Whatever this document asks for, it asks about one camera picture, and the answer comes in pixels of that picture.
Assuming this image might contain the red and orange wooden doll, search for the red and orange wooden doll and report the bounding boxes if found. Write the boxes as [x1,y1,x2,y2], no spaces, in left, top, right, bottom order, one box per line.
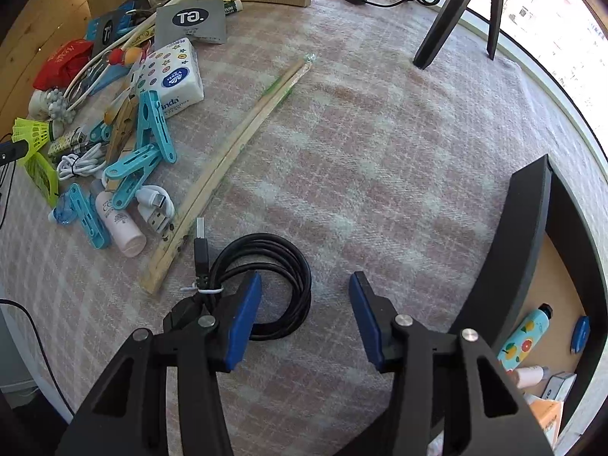
[108,46,146,66]

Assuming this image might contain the grey foil packet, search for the grey foil packet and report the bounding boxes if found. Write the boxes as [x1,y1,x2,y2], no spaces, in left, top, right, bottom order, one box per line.
[156,0,228,44]

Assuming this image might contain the black usb cable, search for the black usb cable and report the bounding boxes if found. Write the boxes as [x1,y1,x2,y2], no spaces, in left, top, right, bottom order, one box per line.
[164,217,313,340]

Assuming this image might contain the wooden clothes pegs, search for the wooden clothes pegs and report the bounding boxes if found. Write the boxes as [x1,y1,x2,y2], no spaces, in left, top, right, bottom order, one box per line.
[104,92,138,162]

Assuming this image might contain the black container with tan bottom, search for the black container with tan bottom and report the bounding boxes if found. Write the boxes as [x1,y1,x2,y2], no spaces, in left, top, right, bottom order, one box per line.
[446,154,608,443]

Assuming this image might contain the teal printed tube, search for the teal printed tube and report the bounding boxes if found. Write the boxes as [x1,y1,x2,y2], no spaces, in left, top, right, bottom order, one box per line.
[498,305,554,372]

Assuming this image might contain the white tissue pack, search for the white tissue pack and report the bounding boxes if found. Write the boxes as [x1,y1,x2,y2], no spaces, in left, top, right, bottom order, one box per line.
[129,38,205,119]

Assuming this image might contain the clear blue plastic piece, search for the clear blue plastic piece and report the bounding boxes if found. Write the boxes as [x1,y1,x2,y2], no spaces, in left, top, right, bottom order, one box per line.
[49,195,79,226]

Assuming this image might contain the thin black cable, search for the thin black cable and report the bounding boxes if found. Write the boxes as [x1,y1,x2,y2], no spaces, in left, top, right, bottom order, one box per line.
[0,298,74,414]

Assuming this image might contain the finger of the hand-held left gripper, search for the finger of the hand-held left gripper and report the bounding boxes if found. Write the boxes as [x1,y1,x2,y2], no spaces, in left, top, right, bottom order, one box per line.
[0,141,29,167]

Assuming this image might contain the yellow-green shuttlecock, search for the yellow-green shuttlecock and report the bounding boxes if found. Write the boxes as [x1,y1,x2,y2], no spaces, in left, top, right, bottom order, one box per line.
[12,118,65,157]

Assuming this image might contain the blue and black packet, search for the blue and black packet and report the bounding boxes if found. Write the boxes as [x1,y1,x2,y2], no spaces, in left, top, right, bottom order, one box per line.
[87,9,138,55]

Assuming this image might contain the small blue plastic tool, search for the small blue plastic tool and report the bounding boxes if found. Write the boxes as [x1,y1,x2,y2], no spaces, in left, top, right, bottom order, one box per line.
[570,316,591,355]

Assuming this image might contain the teal clothes peg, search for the teal clothes peg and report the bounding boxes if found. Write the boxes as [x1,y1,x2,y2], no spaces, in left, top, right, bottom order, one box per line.
[135,90,177,165]
[103,145,162,210]

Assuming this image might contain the red packet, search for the red packet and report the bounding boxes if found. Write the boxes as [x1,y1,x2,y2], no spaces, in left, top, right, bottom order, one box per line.
[33,40,93,91]

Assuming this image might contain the patterned sachet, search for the patterned sachet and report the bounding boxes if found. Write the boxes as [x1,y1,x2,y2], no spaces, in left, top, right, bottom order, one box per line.
[47,127,96,157]

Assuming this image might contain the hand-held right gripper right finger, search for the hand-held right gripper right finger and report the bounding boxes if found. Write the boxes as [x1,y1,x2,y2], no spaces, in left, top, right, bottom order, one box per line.
[349,271,554,456]

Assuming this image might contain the white bead cluster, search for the white bead cluster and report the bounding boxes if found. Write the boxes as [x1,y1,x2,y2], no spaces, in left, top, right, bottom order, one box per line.
[28,89,74,123]

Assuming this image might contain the black tripod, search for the black tripod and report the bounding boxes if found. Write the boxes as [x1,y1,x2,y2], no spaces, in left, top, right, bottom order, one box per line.
[412,0,505,70]

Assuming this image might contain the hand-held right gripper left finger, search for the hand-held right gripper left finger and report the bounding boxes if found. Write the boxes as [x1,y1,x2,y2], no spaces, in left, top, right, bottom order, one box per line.
[54,271,264,456]

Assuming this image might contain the wrapped wooden chopsticks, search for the wrapped wooden chopsticks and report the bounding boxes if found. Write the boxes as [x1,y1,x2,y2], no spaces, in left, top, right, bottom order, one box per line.
[140,54,317,295]

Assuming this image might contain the orange carton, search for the orange carton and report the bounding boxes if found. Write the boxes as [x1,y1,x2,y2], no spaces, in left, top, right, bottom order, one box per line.
[525,396,564,445]

